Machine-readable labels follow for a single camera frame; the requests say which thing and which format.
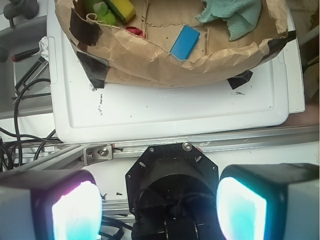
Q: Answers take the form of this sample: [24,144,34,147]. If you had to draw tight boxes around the aluminium frame rail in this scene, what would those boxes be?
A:
[0,125,320,171]

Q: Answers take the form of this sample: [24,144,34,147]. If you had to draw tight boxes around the crumpled white paper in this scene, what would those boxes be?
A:
[38,36,49,62]

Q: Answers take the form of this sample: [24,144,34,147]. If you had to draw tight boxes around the metal corner bracket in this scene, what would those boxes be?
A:
[83,144,113,166]

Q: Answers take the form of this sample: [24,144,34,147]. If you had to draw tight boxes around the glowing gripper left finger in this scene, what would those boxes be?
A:
[0,169,102,240]

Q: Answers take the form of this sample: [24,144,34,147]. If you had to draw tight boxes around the blue rectangular block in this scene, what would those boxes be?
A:
[169,25,201,61]

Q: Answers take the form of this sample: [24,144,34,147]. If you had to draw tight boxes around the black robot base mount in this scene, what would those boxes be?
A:
[125,152,223,240]

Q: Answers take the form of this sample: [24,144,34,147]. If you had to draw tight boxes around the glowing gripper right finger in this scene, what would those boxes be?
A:
[216,163,320,240]

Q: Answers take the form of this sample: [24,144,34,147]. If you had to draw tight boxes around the red crumpled paper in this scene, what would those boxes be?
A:
[125,26,146,39]

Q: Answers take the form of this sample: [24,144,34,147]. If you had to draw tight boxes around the green plush toy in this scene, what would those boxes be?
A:
[83,0,117,26]

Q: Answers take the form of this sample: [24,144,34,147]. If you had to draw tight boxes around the red handled screwdriver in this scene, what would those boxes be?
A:
[11,47,40,62]

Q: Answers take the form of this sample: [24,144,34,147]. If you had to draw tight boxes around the brown paper bag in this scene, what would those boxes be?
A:
[54,0,288,88]

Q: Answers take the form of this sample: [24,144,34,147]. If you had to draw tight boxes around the light blue knitted cloth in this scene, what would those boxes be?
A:
[195,0,262,42]

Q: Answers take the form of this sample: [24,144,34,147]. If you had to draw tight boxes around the yellow green sponge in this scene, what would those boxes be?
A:
[105,0,136,24]

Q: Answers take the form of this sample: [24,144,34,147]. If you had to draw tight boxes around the black cable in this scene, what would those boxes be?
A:
[0,78,63,169]

